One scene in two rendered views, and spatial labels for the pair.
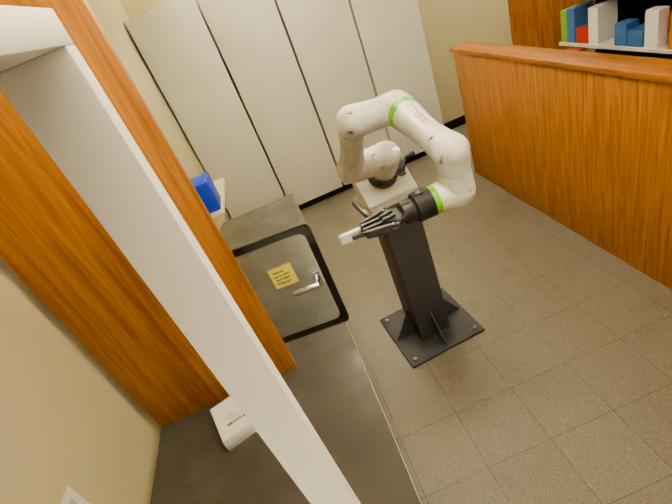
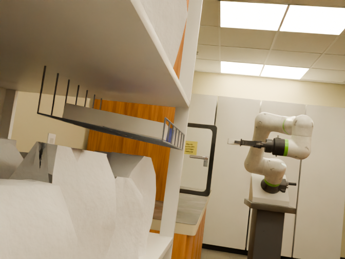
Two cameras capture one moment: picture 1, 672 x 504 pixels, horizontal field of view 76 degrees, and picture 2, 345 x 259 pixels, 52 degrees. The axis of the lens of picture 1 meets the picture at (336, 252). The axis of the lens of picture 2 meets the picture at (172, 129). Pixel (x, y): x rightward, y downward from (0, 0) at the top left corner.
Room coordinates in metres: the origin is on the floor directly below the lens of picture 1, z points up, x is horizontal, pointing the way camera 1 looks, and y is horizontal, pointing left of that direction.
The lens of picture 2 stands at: (-0.86, -0.07, 1.16)
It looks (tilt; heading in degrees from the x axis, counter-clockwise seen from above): 5 degrees up; 10
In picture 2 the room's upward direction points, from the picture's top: 7 degrees clockwise
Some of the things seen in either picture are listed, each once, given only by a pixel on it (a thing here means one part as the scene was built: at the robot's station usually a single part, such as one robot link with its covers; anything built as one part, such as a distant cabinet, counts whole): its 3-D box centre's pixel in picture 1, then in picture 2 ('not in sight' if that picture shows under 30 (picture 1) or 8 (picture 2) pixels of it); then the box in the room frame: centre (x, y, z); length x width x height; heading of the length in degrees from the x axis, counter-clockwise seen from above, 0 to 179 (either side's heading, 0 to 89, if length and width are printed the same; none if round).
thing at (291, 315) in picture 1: (286, 291); (186, 158); (1.14, 0.19, 1.19); 0.30 x 0.01 x 0.40; 85
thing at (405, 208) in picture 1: (398, 215); (263, 145); (1.10, -0.22, 1.31); 0.09 x 0.08 x 0.07; 92
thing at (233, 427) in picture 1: (236, 417); not in sight; (0.94, 0.48, 0.96); 0.16 x 0.12 x 0.04; 19
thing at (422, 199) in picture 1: (421, 204); (277, 146); (1.10, -0.29, 1.31); 0.09 x 0.06 x 0.12; 2
